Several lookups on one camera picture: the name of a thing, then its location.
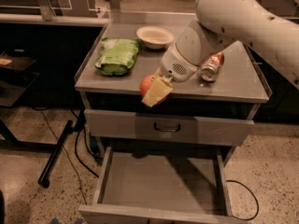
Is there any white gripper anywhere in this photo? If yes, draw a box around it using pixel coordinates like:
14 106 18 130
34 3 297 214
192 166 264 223
142 45 197 107

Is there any grey drawer cabinet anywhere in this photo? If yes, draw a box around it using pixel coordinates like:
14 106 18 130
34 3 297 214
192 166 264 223
74 10 273 224

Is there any green chip bag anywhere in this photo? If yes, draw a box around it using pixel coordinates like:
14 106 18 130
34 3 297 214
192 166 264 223
94 37 142 76

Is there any red apple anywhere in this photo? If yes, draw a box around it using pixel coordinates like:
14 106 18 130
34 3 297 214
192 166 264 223
139 75 155 97

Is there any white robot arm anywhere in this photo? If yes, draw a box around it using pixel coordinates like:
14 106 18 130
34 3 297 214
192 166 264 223
142 0 299 107

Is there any red soda can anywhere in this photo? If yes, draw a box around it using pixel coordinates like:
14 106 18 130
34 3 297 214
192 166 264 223
198 51 224 82

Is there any black floor cable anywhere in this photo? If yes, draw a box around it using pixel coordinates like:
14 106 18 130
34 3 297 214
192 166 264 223
226 179 260 222

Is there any black stand leg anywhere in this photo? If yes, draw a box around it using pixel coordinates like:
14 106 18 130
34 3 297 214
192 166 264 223
38 111 85 189

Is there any upper closed drawer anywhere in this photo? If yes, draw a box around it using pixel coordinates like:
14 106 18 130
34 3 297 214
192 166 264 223
85 109 254 147

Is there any dark side table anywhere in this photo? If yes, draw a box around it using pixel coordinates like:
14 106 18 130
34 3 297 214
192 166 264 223
0 51 37 151

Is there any open lower drawer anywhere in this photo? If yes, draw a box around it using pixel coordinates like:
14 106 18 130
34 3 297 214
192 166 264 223
79 144 248 224

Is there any white paper bowl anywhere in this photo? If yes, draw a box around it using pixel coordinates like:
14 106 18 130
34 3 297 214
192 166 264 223
136 26 174 49

